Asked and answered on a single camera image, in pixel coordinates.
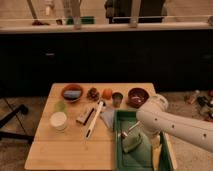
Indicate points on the green round lid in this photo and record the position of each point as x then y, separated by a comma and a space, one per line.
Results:
60, 106

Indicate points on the clutter on floor right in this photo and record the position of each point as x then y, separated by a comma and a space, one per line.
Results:
205, 104

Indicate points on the grey folded cloth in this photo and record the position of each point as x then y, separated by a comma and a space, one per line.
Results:
108, 117

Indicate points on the white handled knife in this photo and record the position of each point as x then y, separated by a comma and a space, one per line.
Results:
93, 122

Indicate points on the green pepper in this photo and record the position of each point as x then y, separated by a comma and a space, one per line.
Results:
131, 141

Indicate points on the brown wooden block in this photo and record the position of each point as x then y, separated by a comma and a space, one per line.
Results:
82, 119

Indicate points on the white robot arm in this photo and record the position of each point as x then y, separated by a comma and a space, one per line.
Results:
154, 117

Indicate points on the brown pine cone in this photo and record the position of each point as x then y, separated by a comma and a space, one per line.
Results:
93, 94

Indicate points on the orange bowl with blue sponge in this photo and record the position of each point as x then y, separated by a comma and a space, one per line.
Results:
72, 92

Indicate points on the black chair base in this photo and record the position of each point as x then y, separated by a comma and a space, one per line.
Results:
11, 126

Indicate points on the white cylindrical cup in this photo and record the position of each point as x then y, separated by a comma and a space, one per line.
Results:
58, 120

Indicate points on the yellow wooden utensil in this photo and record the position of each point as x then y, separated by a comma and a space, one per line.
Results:
156, 152

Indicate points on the orange fruit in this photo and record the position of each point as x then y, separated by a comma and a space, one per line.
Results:
107, 94

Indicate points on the small metal cup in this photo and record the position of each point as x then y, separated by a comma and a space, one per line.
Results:
117, 99

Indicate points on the metal spoon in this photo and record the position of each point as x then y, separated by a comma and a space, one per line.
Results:
124, 134

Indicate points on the green plastic tray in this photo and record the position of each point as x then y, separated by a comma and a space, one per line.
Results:
139, 159

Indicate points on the dark red bowl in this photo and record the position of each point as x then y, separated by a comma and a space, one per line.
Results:
137, 97

